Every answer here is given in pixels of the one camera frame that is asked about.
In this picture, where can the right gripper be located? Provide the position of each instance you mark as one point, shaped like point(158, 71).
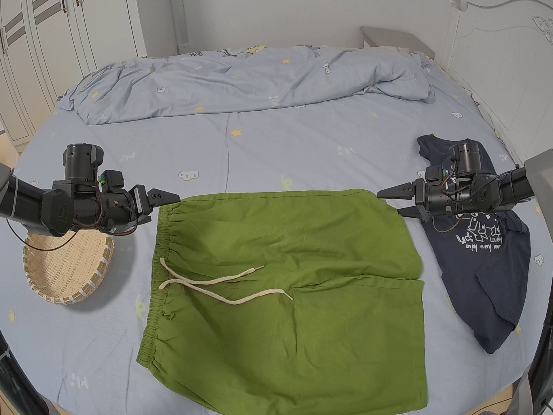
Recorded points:
point(440, 201)

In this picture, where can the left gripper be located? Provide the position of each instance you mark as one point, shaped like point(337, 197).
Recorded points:
point(123, 212)

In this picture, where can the green shorts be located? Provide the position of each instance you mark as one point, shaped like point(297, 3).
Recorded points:
point(281, 296)

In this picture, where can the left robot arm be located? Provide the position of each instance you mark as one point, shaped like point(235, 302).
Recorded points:
point(26, 205)

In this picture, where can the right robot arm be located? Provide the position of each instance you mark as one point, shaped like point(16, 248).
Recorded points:
point(509, 188)

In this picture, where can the round woven basket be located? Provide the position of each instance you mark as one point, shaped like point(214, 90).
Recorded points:
point(65, 275)

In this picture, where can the bed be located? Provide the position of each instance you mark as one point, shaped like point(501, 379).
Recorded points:
point(281, 145)

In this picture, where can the dark blue T-shirt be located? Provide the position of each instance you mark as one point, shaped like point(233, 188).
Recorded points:
point(484, 283)

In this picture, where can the pale blue quilt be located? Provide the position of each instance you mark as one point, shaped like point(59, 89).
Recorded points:
point(216, 84)

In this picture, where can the grey bedside table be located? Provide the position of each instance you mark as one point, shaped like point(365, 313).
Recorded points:
point(393, 37)

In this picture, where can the white wardrobe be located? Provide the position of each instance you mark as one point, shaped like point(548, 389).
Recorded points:
point(65, 37)

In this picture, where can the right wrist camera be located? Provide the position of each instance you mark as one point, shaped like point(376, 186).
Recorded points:
point(435, 174)

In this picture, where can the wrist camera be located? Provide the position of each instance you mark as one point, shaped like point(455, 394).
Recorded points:
point(113, 180)
point(435, 174)

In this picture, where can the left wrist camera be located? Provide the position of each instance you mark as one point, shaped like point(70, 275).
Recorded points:
point(113, 180)

